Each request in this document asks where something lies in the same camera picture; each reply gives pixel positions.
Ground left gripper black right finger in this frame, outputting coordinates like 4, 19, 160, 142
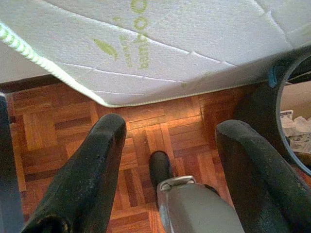
215, 119, 311, 233

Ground black waste bin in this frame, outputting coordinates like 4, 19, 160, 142
233, 50, 311, 177

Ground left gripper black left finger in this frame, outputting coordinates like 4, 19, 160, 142
21, 114, 126, 233

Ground blue tape strip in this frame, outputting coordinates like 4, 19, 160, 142
268, 63, 280, 88

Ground black framed glass door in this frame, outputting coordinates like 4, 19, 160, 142
0, 92, 25, 233

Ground black robot foot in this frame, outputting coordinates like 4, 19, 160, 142
148, 150, 175, 192

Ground brown cardboard piece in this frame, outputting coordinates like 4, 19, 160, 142
279, 81, 311, 119

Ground white foam mattress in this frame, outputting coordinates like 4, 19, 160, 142
0, 0, 311, 107

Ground grey robot leg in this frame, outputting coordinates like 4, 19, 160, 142
156, 175, 245, 233

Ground dark wooden baseboard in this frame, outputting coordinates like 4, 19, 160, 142
0, 74, 64, 94

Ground crumpled white paper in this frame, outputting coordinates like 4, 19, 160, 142
279, 109, 311, 155

